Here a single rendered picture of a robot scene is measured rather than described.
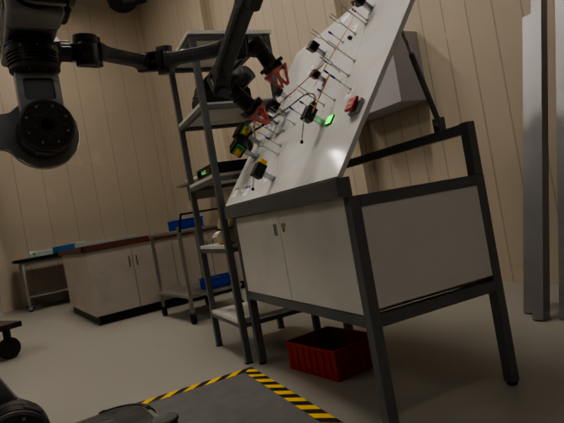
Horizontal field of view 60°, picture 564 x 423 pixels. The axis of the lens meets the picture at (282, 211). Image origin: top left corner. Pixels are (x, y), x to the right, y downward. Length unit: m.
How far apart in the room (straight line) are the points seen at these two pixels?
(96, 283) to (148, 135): 4.88
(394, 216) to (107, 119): 8.09
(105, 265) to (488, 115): 3.68
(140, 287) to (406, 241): 3.86
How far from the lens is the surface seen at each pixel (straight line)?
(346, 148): 1.65
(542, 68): 3.19
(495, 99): 3.83
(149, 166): 9.45
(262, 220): 2.29
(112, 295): 5.19
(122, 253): 5.20
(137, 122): 9.57
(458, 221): 1.89
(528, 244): 3.08
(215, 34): 2.95
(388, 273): 1.69
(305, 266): 1.98
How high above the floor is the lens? 0.79
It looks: level
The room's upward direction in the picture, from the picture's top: 10 degrees counter-clockwise
